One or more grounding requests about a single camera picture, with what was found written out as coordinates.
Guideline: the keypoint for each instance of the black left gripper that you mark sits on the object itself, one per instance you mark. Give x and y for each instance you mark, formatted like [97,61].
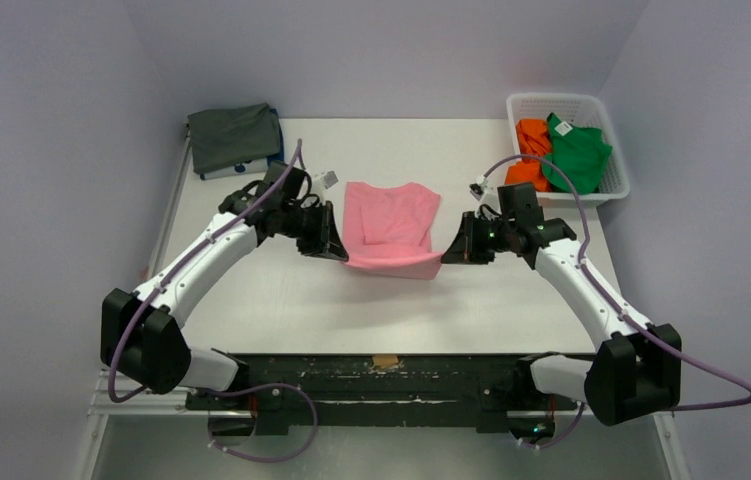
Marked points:
[327,243]

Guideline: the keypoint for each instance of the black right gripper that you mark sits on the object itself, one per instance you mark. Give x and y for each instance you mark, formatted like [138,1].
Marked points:
[470,236]

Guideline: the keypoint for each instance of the pink t-shirt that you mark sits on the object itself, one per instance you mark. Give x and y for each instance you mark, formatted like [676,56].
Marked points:
[387,231]

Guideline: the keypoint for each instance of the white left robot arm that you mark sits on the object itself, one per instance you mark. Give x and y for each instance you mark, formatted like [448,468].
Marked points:
[141,330]

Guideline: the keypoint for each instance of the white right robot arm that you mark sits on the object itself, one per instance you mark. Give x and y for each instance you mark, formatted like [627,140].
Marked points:
[634,371]

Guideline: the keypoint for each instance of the folded blue t-shirt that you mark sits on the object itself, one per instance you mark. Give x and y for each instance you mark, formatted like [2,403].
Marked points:
[279,156]

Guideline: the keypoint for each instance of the folded white t-shirt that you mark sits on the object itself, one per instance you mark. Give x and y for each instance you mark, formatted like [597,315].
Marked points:
[249,167]

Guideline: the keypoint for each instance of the orange t-shirt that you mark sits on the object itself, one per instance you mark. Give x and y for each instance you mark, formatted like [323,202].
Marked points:
[534,141]

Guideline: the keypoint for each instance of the brown tape piece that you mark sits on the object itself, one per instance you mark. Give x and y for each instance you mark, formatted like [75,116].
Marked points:
[384,362]

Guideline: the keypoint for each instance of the green t-shirt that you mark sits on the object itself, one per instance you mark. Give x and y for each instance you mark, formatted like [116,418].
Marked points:
[580,153]

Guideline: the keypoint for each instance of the folded grey t-shirt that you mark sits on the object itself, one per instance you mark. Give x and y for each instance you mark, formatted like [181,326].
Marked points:
[224,137]

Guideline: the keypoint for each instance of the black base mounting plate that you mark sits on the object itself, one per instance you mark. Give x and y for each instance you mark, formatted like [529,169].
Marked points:
[483,392]

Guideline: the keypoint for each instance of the white plastic basket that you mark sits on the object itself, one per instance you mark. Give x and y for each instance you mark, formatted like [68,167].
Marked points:
[582,111]

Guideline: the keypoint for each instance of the aluminium frame rail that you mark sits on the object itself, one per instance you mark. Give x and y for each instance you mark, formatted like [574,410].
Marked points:
[144,404]

